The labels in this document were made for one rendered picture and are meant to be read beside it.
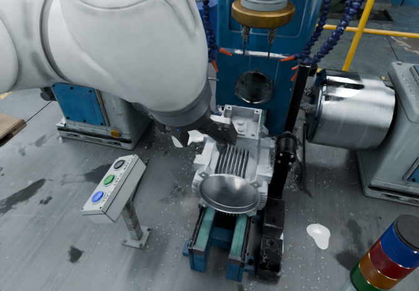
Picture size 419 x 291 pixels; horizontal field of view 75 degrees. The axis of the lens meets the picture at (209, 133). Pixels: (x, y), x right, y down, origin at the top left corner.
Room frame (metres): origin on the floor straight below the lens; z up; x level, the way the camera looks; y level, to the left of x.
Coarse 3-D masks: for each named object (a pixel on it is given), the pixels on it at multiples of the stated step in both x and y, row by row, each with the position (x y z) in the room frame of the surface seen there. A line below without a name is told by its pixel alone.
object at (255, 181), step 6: (264, 126) 0.58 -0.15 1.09; (264, 132) 0.56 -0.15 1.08; (204, 168) 0.42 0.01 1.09; (210, 168) 0.43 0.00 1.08; (198, 174) 0.42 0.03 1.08; (204, 174) 0.42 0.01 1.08; (252, 180) 0.39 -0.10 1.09; (258, 180) 0.39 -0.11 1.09; (258, 186) 0.39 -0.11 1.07; (204, 204) 0.42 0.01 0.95
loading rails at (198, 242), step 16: (208, 208) 0.43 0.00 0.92; (208, 224) 0.38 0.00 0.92; (240, 224) 0.38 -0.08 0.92; (192, 240) 0.33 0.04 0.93; (208, 240) 0.34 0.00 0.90; (224, 240) 0.37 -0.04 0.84; (240, 240) 0.33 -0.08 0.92; (192, 256) 0.31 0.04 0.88; (208, 256) 0.34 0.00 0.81; (240, 256) 0.29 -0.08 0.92; (240, 272) 0.27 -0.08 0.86
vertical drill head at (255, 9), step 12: (240, 0) 0.87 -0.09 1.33; (252, 0) 0.79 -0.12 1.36; (264, 0) 0.79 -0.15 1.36; (276, 0) 0.79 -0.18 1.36; (240, 12) 0.78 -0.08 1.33; (252, 12) 0.76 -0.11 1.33; (264, 12) 0.76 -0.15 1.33; (276, 12) 0.76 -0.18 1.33; (288, 12) 0.77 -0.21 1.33; (252, 24) 0.75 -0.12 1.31; (264, 24) 0.74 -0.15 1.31; (276, 24) 0.75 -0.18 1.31
